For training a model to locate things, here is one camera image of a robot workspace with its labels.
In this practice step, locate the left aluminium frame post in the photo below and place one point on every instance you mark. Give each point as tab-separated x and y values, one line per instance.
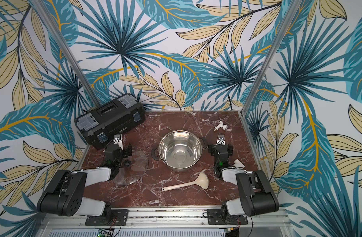
53	28

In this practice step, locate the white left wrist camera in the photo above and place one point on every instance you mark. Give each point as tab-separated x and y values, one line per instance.
118	140

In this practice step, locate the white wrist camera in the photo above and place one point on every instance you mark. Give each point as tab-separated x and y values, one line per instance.
220	139
118	140

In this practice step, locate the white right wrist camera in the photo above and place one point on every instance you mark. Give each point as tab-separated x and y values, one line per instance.
220	139

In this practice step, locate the glass pot lid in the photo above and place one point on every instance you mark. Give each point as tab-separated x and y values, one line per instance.
132	168

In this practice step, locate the black plastic toolbox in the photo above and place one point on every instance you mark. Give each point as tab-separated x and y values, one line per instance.
99	126

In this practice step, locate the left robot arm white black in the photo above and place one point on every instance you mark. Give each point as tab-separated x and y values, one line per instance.
64	195

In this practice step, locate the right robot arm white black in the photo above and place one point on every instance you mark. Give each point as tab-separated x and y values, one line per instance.
256	195

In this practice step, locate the stainless steel pot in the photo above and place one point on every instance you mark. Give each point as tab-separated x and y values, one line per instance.
179	150

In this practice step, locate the white faucet tap fitting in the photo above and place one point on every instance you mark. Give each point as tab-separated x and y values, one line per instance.
221	126

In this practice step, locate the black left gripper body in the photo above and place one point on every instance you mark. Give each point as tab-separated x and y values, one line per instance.
124	153

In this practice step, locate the aluminium frame post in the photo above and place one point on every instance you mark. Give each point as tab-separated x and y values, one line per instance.
53	28
287	20

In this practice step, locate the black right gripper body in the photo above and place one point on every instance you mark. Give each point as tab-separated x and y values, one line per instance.
221	149

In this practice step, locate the right aluminium frame post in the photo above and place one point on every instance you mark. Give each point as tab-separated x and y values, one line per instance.
287	20

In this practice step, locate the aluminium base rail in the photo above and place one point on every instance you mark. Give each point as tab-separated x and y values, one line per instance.
179	221

